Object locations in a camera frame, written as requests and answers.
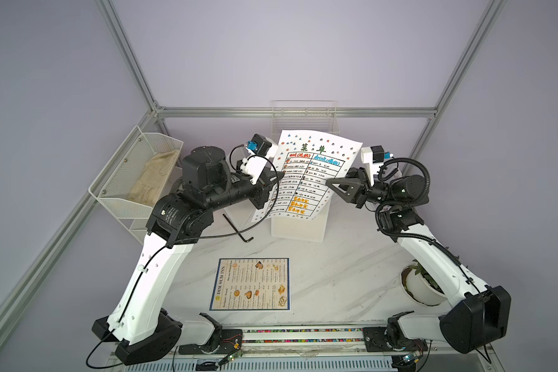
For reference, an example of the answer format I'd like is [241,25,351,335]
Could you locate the beige cloth in shelf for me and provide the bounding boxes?
[128,150,181,207]

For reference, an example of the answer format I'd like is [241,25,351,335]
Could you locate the black allen key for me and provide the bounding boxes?
[223,213,254,243]

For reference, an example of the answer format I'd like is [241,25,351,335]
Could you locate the lower white mesh shelf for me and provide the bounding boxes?
[119,219,148,245]

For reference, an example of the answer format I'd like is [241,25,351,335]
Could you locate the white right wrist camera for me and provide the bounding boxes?
[360,145,394,183]

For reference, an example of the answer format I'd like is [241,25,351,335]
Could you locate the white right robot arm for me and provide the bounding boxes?
[325,157,512,361]

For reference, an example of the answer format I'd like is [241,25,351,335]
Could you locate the white wire wall basket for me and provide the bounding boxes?
[271,100,340,139]

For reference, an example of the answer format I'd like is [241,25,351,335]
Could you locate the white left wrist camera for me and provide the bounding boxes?
[238,134,278,185]

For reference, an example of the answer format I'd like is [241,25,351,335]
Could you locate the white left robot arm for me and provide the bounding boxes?
[91,139,285,366]

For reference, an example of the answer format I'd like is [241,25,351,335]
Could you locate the white mesh shelf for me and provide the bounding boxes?
[119,219,148,245]
[88,126,184,219]

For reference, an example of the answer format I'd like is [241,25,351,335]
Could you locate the large white board front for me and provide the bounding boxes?
[271,197,331,243]

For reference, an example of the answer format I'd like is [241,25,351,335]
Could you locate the upper white mesh shelf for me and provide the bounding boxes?
[88,126,184,219]

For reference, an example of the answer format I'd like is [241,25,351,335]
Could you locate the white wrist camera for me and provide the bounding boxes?
[238,134,278,185]
[360,145,394,183]

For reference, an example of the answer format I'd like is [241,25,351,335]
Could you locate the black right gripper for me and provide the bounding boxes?
[328,169,399,211]

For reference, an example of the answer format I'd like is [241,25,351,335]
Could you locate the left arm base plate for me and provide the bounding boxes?
[172,312,243,355]

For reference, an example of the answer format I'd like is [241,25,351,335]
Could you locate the potted green plant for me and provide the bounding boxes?
[401,265,446,307]

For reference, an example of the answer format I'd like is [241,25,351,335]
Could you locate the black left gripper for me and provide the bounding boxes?
[205,163,284,215]

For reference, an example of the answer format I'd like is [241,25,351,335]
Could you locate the large dim sum menu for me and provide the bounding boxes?
[209,258,291,312]

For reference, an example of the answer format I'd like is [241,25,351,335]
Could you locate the dotted table price menu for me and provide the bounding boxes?
[252,130,362,223]

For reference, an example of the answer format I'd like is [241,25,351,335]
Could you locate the aluminium front rail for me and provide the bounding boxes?
[92,313,473,366]

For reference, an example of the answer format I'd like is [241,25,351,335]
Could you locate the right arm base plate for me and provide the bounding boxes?
[362,312,428,353]

